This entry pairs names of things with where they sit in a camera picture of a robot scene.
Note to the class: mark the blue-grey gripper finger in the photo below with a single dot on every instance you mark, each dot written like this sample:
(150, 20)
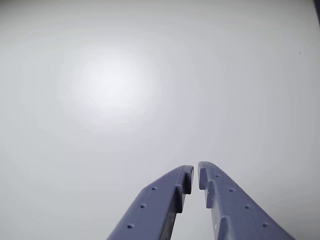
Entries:
(237, 215)
(155, 207)

